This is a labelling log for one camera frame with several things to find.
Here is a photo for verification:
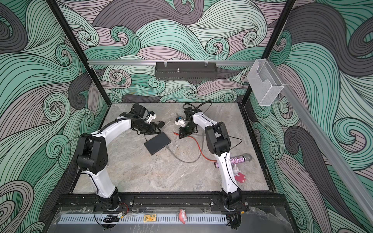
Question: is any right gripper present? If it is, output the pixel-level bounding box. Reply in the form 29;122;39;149
177;122;198;138

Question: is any red ethernet cable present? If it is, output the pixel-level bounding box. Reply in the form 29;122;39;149
173;131;218;162

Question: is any black network switch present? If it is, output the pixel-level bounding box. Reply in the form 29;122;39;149
144;132;172;155

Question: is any grey ethernet cable front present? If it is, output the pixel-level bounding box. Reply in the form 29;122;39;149
165;139;205;164

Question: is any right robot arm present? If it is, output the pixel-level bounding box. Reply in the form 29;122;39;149
175;106;242;210

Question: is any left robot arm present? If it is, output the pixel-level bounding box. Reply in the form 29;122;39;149
74;103;165;210

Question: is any white bunny pink figurine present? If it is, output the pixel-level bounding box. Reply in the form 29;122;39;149
233;164;246;183

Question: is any yellow label tag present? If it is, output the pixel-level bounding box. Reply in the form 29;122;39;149
143;214;157;222

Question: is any black wall-mounted tray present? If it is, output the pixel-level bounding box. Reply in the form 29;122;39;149
154;62;218;81

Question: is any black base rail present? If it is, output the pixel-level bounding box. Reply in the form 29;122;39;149
56;191;287;212

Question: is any clear plastic wall bin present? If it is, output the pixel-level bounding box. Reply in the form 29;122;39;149
247;59;284;106

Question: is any pink toy on duct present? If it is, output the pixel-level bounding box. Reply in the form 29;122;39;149
178;209;187;224

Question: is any white slotted cable duct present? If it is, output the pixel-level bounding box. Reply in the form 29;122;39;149
57;214;228;225

